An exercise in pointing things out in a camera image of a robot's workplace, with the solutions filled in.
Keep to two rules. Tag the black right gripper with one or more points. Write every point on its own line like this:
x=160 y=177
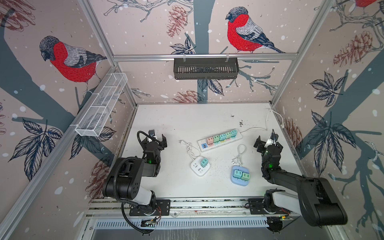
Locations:
x=261 y=145

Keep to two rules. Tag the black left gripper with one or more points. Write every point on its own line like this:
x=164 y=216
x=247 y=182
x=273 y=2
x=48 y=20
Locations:
x=163 y=143

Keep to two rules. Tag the light green plug adapter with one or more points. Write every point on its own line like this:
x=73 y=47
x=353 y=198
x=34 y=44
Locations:
x=245 y=176

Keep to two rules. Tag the blue rounded power strip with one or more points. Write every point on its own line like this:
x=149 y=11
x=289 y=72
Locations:
x=239 y=181

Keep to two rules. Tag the white long power strip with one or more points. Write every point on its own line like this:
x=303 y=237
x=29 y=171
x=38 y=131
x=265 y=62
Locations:
x=204 y=147

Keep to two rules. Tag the white square power strip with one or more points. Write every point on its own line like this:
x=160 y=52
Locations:
x=197 y=169

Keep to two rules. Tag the pink plug adapter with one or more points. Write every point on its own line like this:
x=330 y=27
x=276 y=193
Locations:
x=210 y=140

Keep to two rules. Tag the dark green plug adapter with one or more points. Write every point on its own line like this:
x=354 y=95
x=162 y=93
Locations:
x=216 y=138

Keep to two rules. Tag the teal green front adapter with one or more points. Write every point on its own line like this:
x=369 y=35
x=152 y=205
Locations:
x=204 y=162

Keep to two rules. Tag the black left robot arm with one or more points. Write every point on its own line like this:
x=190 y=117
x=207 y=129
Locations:
x=123 y=183

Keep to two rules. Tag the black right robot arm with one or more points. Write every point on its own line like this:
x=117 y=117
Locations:
x=314 y=198

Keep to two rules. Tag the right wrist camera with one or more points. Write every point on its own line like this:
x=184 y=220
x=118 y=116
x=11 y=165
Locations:
x=269 y=142

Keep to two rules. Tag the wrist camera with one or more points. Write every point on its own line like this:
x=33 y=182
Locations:
x=151 y=139
x=269 y=142

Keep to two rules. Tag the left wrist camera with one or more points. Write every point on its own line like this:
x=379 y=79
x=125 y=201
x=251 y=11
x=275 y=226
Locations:
x=151 y=139

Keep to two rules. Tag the white mesh wall shelf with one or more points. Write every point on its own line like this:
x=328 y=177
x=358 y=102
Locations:
x=93 y=122

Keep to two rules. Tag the black hanging wire basket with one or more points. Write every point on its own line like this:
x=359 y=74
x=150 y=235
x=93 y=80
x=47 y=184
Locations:
x=206 y=68

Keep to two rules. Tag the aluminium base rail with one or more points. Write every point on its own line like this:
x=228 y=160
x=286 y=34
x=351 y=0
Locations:
x=188 y=213

